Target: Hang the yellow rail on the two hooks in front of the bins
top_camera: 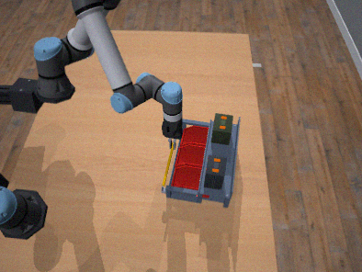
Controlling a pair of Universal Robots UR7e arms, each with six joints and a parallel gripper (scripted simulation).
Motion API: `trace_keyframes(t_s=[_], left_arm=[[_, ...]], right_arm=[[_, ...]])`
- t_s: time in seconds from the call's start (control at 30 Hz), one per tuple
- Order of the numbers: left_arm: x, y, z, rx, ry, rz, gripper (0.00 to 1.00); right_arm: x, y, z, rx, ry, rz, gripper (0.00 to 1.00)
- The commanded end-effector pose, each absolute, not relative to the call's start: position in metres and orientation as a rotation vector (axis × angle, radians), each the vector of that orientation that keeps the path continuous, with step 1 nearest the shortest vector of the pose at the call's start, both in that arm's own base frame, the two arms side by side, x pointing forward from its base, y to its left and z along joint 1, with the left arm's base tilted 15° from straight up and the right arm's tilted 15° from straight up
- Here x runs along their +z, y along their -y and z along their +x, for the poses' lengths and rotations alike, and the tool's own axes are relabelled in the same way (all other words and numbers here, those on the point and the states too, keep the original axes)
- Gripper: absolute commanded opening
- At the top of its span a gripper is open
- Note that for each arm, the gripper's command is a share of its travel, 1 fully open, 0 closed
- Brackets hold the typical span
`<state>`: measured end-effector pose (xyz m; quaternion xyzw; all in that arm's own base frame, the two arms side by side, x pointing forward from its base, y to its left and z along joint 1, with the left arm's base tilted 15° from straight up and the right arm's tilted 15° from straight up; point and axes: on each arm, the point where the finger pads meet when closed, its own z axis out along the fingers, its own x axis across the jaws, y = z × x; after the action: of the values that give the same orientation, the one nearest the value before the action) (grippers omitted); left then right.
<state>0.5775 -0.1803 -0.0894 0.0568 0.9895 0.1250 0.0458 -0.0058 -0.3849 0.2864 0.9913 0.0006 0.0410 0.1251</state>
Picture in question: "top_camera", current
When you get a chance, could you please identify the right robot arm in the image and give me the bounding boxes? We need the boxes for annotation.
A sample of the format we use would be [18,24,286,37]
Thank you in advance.
[0,186,42,235]

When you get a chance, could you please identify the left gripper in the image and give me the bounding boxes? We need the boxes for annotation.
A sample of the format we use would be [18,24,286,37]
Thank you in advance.
[162,111,183,150]

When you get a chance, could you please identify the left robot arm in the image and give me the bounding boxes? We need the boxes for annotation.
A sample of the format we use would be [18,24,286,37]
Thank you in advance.
[34,0,183,116]

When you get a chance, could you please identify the red open bin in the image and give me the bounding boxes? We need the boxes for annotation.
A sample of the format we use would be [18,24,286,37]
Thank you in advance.
[171,166,202,190]
[175,144,206,168]
[180,126,209,147]

